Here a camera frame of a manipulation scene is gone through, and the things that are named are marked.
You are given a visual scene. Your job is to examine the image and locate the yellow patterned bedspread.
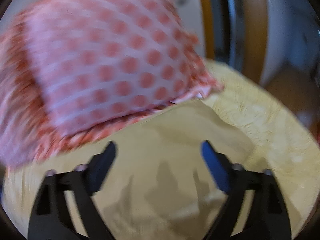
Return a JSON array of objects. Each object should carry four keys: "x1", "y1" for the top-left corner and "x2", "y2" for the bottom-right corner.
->
[{"x1": 2, "y1": 61, "x2": 319, "y2": 237}]

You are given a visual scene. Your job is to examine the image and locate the beige khaki pants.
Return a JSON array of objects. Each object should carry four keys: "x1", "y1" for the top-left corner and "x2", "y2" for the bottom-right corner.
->
[{"x1": 93, "y1": 101, "x2": 254, "y2": 239}]

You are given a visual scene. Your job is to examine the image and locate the pink polka dot pillow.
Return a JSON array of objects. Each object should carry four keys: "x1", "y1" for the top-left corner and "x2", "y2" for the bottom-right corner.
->
[{"x1": 1, "y1": 0, "x2": 223, "y2": 167}]

